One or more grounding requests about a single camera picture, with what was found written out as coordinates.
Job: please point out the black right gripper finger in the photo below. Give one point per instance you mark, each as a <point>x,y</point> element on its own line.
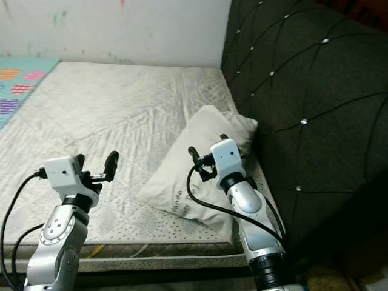
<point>224,137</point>
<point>193,153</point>

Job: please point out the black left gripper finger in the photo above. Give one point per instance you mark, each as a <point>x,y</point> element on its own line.
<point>112,165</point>
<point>80,161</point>

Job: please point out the white printed pillow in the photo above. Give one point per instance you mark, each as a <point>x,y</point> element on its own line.
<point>188,163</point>

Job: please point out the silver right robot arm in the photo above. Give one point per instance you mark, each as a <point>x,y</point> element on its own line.
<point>254,224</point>

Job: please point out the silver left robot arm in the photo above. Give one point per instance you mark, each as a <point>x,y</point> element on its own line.
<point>54,242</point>

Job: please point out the white patterned mattress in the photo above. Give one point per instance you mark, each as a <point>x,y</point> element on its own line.
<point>115,109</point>

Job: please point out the black tufted headboard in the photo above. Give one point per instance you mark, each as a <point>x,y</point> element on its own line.
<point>321,73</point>

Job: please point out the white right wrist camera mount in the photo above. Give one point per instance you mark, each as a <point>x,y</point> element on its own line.
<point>227,156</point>

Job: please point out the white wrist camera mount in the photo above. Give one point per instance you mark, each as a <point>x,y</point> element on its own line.
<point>60,173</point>
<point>227,156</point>

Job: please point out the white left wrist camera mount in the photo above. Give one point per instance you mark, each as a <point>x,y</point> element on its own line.
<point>60,173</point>

